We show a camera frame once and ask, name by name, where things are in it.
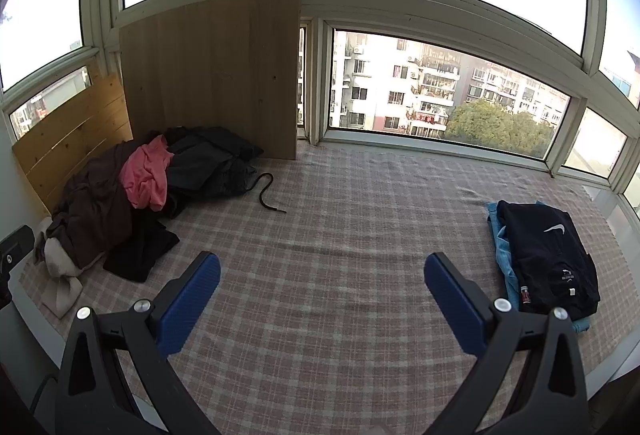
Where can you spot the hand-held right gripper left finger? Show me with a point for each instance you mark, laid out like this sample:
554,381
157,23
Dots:
190,300

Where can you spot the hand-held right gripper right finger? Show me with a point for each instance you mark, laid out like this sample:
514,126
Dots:
457,305

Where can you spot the brown fleece garment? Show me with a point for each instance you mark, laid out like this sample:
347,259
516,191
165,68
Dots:
95,205

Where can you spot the light blue folded garment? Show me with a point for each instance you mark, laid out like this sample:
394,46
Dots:
505,260

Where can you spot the cream knit sweater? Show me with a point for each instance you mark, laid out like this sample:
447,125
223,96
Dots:
62,295

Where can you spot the black cloth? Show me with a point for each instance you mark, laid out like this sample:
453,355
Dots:
135,255

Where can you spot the navy folded shirt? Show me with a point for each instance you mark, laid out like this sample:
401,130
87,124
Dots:
545,255

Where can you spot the pine slat panel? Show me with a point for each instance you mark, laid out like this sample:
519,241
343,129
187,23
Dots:
65,145

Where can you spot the black jacket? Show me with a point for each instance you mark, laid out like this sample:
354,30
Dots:
205,170

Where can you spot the pink garment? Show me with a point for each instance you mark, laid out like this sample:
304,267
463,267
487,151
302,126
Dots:
145,175

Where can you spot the pink plaid blanket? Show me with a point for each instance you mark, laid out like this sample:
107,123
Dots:
325,240

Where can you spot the green tree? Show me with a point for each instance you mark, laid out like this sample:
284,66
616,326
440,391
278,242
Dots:
490,125

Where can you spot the light wooden board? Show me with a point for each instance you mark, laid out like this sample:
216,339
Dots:
210,75

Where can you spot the apartment building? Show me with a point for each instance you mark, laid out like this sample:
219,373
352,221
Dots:
380,85

